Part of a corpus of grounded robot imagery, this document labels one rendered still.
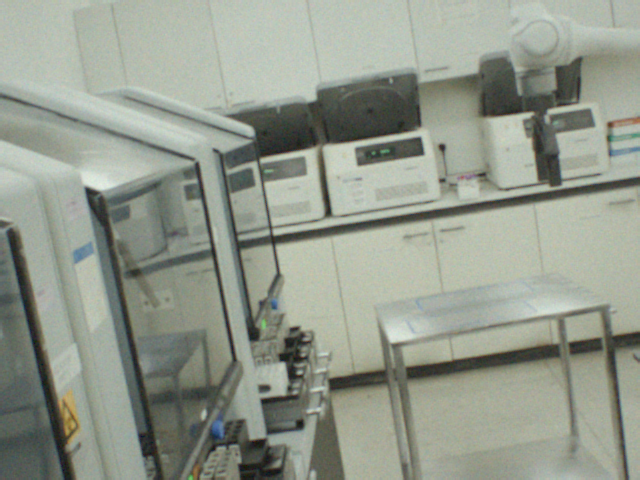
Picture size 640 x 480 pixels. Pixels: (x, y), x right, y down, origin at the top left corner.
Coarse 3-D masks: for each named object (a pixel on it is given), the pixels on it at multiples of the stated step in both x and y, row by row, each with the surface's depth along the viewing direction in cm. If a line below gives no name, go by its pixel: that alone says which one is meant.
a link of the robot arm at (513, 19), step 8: (512, 8) 194; (520, 8) 192; (528, 8) 191; (536, 8) 191; (544, 8) 193; (512, 16) 193; (520, 16) 192; (512, 24) 193; (512, 56) 194; (520, 64) 193
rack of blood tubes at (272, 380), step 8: (256, 368) 207; (264, 368) 206; (272, 368) 204; (280, 368) 203; (256, 376) 200; (264, 376) 200; (272, 376) 198; (280, 376) 198; (264, 384) 208; (272, 384) 198; (280, 384) 198; (264, 392) 205; (272, 392) 198; (280, 392) 198
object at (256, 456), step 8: (256, 440) 169; (264, 440) 169; (256, 448) 168; (264, 448) 164; (248, 456) 164; (256, 456) 164; (264, 456) 162; (240, 464) 158; (248, 464) 158; (256, 464) 158
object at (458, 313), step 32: (480, 288) 266; (512, 288) 259; (544, 288) 252; (576, 288) 246; (384, 320) 248; (416, 320) 242; (448, 320) 236; (480, 320) 230; (512, 320) 225; (544, 320) 225; (608, 320) 226; (384, 352) 269; (608, 352) 228; (608, 384) 230; (576, 416) 274; (416, 448) 230; (512, 448) 273; (544, 448) 269; (576, 448) 265
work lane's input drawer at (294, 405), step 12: (288, 384) 203; (300, 384) 205; (288, 396) 198; (300, 396) 199; (264, 408) 197; (276, 408) 197; (288, 408) 197; (300, 408) 197; (324, 408) 204; (264, 420) 198; (276, 420) 198; (288, 420) 197
